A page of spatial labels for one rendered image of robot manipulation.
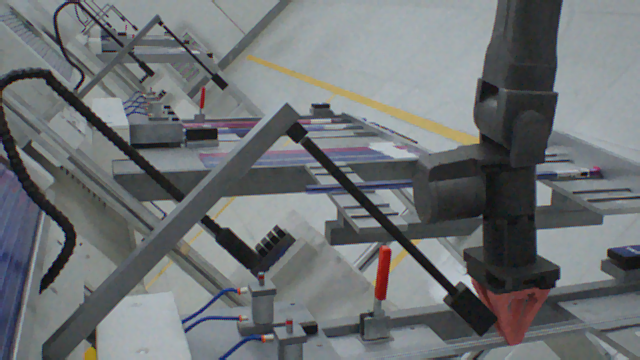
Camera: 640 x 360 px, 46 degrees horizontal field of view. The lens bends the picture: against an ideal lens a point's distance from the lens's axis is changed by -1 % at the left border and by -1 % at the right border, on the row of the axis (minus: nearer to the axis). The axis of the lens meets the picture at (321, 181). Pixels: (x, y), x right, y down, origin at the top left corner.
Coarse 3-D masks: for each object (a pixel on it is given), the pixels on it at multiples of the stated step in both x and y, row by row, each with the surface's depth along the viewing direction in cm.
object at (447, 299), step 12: (468, 288) 60; (444, 300) 61; (456, 300) 60; (468, 300) 60; (480, 300) 61; (456, 312) 60; (468, 312) 61; (480, 312) 61; (492, 312) 61; (468, 324) 61; (480, 324) 61; (492, 324) 62; (480, 336) 62
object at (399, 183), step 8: (592, 168) 129; (544, 176) 125; (552, 176) 126; (592, 176) 128; (320, 184) 117; (328, 184) 117; (336, 184) 117; (360, 184) 118; (368, 184) 118; (376, 184) 118; (384, 184) 118; (392, 184) 119; (400, 184) 119; (408, 184) 120; (312, 192) 116; (320, 192) 116; (328, 192) 117
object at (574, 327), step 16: (576, 320) 87; (592, 320) 87; (608, 320) 87; (624, 320) 88; (496, 336) 84; (528, 336) 84; (544, 336) 85; (560, 336) 86; (384, 352) 80; (400, 352) 80; (416, 352) 81; (432, 352) 81; (448, 352) 82; (464, 352) 82
